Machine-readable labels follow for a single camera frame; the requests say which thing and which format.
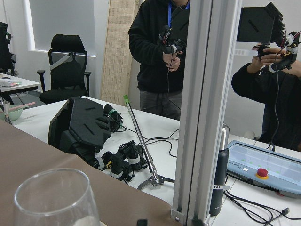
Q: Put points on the metal reach grabber tool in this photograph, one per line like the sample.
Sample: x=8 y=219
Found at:
x=155 y=178

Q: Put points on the black teleoperation device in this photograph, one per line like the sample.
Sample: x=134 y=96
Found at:
x=82 y=126

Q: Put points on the standing person black jacket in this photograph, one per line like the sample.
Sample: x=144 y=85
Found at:
x=160 y=78

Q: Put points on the dark water bottle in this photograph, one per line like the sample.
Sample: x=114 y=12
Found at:
x=220 y=173

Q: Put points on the black office chair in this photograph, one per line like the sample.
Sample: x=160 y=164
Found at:
x=68 y=74

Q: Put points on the clear wine glass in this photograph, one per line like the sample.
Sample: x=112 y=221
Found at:
x=57 y=197

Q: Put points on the seated person black jacket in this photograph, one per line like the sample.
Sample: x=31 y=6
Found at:
x=280 y=92

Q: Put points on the green bowl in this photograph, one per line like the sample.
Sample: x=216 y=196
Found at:
x=12 y=114

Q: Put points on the blue teach pendant tablet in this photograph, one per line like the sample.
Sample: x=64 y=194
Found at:
x=265 y=168

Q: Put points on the aluminium frame post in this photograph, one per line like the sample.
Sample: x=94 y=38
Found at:
x=212 y=32

